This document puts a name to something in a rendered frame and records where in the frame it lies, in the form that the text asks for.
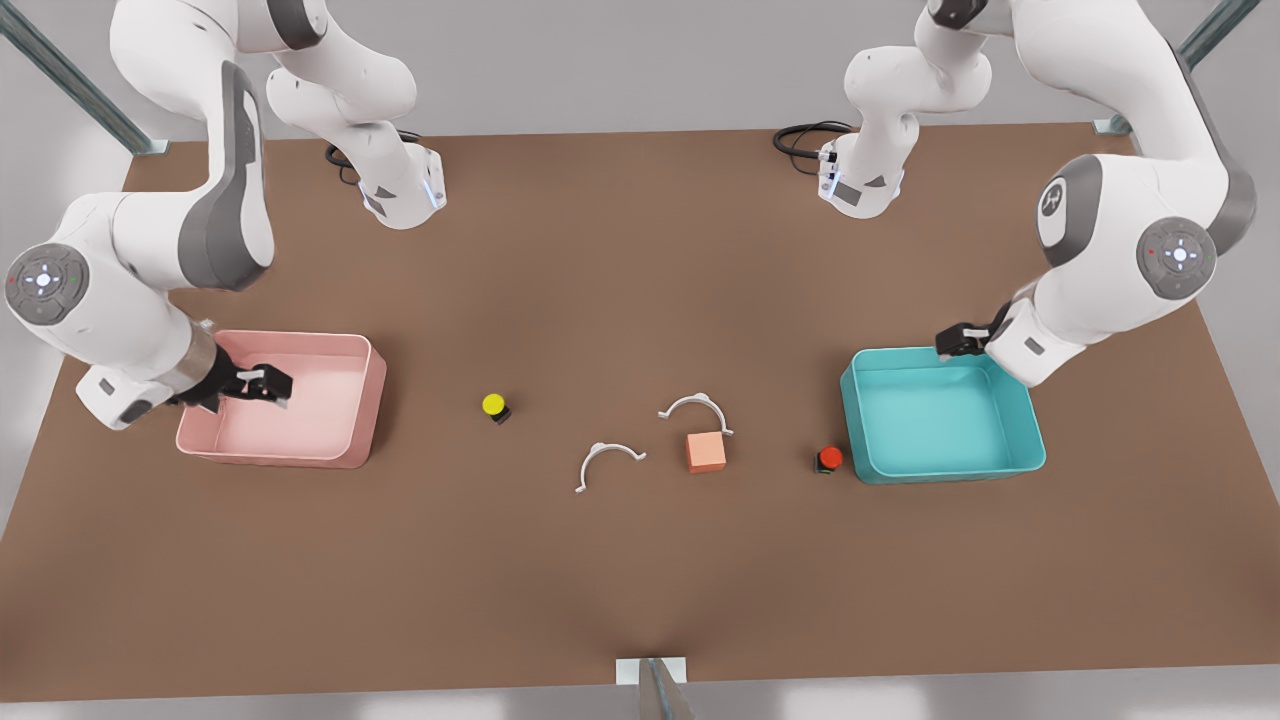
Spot blue storage box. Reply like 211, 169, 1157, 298
840, 346, 1047, 486

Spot silver frame post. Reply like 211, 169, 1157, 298
615, 657, 697, 720
0, 0, 170, 156
1093, 0, 1263, 138

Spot black cable loop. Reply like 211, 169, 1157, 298
325, 130, 424, 188
773, 121, 857, 161

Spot orange cube block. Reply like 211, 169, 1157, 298
686, 431, 728, 475

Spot white curved clip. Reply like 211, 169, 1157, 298
574, 442, 648, 495
657, 393, 735, 438

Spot pink storage box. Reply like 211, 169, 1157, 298
176, 330, 388, 470

